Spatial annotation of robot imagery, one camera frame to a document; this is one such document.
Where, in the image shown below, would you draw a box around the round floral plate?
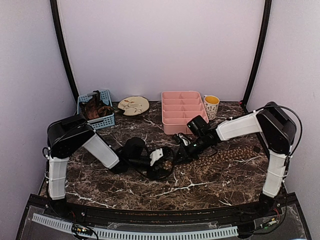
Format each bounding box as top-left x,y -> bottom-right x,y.
117,96 -> 150,117

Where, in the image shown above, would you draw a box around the pink divided organizer tray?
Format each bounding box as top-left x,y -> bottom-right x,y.
161,91 -> 209,135

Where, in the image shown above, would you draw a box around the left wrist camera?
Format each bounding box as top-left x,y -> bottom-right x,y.
120,137 -> 174,170

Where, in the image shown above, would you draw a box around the white mug yellow inside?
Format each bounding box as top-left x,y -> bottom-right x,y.
203,95 -> 220,121

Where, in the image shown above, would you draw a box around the dark brown ties in basket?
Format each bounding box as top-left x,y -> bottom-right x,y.
81,90 -> 115,120

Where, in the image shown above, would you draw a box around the black frame post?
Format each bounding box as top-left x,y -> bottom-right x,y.
241,0 -> 272,108
49,0 -> 79,102

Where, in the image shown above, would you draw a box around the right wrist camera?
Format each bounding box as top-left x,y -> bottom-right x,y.
172,132 -> 191,146

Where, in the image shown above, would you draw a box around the blue perforated plastic basket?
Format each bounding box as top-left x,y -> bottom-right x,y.
77,89 -> 115,130

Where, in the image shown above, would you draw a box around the right black frame post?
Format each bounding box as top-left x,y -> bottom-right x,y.
241,0 -> 272,108

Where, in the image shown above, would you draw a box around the grey slotted cable duct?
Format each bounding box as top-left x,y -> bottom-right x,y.
31,213 -> 239,240

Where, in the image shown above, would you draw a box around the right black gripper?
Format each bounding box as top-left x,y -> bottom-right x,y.
172,135 -> 209,165

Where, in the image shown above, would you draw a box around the small green circuit board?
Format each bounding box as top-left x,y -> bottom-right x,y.
71,224 -> 93,236

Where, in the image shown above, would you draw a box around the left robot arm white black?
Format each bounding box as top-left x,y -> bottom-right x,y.
42,114 -> 175,218

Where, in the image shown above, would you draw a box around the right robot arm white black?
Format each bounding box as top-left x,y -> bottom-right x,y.
174,101 -> 303,217

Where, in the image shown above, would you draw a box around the left black frame post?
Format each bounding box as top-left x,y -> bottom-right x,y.
49,0 -> 79,102

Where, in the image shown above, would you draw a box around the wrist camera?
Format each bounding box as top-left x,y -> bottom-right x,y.
120,137 -> 174,170
172,132 -> 191,146

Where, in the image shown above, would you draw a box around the black front rail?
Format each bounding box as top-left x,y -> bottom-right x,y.
47,199 -> 275,225

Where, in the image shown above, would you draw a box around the brown floral tie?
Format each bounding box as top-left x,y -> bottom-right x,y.
174,147 -> 264,171

